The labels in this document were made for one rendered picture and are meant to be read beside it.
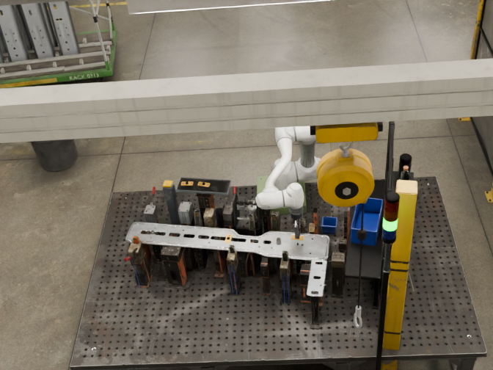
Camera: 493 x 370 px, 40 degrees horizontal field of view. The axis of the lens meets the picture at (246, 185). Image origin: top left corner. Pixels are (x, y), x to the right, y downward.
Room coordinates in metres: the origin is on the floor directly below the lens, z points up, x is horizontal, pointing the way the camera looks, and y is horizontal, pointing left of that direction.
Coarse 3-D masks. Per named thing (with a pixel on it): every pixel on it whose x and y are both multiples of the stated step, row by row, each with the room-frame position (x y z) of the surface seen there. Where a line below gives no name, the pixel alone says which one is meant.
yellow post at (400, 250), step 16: (400, 192) 2.36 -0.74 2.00; (416, 192) 2.35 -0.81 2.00; (400, 208) 2.36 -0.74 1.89; (400, 224) 2.36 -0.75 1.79; (400, 240) 2.36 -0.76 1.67; (400, 256) 2.35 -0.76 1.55; (400, 272) 2.35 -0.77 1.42; (400, 288) 2.35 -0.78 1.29; (400, 304) 2.34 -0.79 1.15; (384, 320) 2.39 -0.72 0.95; (400, 320) 2.34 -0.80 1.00; (384, 336) 2.36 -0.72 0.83; (400, 336) 2.34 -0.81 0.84; (384, 368) 2.36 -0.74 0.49
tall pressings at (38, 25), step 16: (0, 16) 7.06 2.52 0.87; (16, 16) 7.12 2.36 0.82; (32, 16) 7.06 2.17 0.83; (48, 16) 7.34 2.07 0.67; (64, 16) 7.06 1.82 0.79; (0, 32) 7.33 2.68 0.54; (16, 32) 7.05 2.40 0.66; (32, 32) 7.04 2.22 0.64; (48, 32) 7.11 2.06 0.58; (64, 32) 7.06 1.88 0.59; (0, 48) 7.10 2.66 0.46; (16, 48) 7.03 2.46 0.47; (48, 48) 7.05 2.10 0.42; (64, 48) 7.04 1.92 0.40
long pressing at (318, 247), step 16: (144, 224) 3.37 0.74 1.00; (160, 224) 3.35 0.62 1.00; (128, 240) 3.24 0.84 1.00; (144, 240) 3.22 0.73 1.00; (160, 240) 3.20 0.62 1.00; (176, 240) 3.18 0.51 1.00; (192, 240) 3.17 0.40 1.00; (208, 240) 3.15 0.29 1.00; (272, 240) 3.09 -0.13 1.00; (288, 240) 3.07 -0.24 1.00; (304, 240) 3.05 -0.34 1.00; (320, 240) 3.04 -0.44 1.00; (272, 256) 2.95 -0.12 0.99; (288, 256) 2.93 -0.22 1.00; (304, 256) 2.91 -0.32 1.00; (320, 256) 2.90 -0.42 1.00
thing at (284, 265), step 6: (288, 258) 2.87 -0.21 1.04; (282, 264) 2.83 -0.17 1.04; (288, 264) 2.83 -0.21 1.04; (282, 270) 2.80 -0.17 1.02; (288, 270) 2.84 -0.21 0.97; (282, 276) 2.79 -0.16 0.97; (288, 276) 2.80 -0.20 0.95; (282, 282) 2.81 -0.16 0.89; (288, 282) 2.83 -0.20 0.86; (282, 288) 2.81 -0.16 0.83; (288, 288) 2.82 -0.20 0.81; (282, 294) 2.81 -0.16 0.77; (288, 294) 2.79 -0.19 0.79; (282, 300) 2.80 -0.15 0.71; (288, 300) 2.79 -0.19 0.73
